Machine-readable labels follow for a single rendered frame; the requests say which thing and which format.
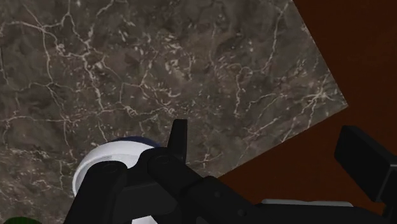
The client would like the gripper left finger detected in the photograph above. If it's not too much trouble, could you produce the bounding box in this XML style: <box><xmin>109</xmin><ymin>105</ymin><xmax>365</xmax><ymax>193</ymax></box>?
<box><xmin>63</xmin><ymin>118</ymin><xmax>258</xmax><ymax>224</ymax></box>

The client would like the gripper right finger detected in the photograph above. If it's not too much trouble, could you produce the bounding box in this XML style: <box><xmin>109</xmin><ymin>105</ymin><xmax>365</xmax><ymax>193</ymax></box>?
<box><xmin>333</xmin><ymin>125</ymin><xmax>397</xmax><ymax>224</ymax></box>

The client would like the white cup with blue rim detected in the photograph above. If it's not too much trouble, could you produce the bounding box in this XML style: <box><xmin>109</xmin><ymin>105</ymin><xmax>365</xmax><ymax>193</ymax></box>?
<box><xmin>72</xmin><ymin>136</ymin><xmax>162</xmax><ymax>224</ymax></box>

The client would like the green round object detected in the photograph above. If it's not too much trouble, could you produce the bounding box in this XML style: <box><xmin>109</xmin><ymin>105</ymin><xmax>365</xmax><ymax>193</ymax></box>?
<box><xmin>5</xmin><ymin>216</ymin><xmax>43</xmax><ymax>224</ymax></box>

